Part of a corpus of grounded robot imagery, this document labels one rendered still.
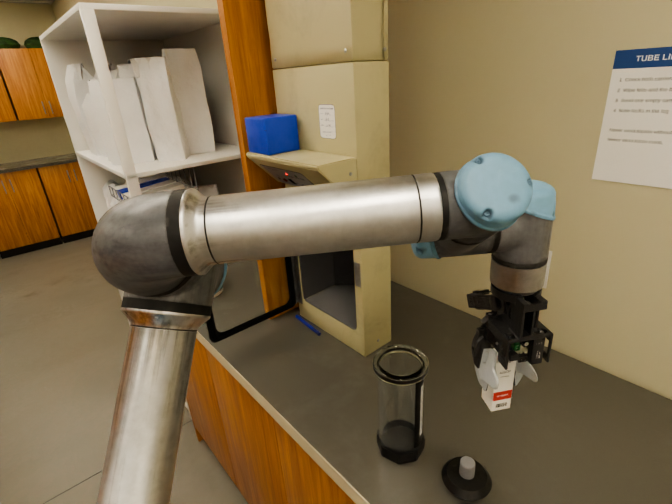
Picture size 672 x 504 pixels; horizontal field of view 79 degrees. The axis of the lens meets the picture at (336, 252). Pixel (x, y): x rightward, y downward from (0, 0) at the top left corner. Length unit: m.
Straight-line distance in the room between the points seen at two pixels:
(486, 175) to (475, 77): 0.86
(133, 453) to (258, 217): 0.33
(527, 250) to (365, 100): 0.53
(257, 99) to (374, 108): 0.38
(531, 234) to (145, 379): 0.53
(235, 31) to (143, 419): 0.95
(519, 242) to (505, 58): 0.71
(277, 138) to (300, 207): 0.68
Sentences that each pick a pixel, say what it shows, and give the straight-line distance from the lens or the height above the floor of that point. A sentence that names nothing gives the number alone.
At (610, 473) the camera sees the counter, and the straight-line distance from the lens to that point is 1.05.
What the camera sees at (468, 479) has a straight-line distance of 0.91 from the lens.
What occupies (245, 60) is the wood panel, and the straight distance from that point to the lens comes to 1.22.
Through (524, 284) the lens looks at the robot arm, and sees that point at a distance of 0.63.
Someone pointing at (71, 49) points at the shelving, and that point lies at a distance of 3.00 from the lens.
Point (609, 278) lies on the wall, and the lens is 1.22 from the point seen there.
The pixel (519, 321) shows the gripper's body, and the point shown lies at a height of 1.35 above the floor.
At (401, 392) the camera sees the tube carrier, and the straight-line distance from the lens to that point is 0.82.
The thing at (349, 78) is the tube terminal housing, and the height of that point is 1.68.
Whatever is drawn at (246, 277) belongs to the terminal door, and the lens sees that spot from 1.23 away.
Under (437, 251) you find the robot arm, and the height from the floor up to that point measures 1.46.
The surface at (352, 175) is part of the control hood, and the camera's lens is 0.96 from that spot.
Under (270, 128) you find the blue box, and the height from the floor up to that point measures 1.57.
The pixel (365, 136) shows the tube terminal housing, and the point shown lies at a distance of 0.98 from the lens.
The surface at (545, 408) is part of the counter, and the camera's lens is 1.13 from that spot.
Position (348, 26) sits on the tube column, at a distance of 0.96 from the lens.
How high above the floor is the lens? 1.69
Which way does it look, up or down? 24 degrees down
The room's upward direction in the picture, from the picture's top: 4 degrees counter-clockwise
